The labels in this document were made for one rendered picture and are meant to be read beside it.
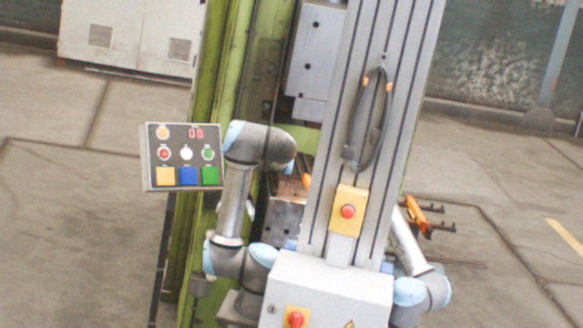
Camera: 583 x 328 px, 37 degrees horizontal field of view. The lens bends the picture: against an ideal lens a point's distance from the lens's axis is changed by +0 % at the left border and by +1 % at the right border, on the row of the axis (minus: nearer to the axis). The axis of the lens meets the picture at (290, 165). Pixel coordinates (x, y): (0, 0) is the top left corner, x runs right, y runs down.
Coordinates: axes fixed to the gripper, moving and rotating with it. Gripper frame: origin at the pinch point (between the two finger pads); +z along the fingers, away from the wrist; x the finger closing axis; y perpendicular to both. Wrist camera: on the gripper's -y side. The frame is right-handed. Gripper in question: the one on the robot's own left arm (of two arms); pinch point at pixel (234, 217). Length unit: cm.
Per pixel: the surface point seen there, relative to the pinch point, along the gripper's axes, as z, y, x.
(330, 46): -67, -46, 20
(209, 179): -6.5, -19.2, -16.1
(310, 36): -70, -44, 11
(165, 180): -6.0, -6.2, -31.6
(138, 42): 54, -532, -209
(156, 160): -12.9, -8.0, -37.1
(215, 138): -21.4, -29.3, -18.7
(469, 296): 93, -194, 127
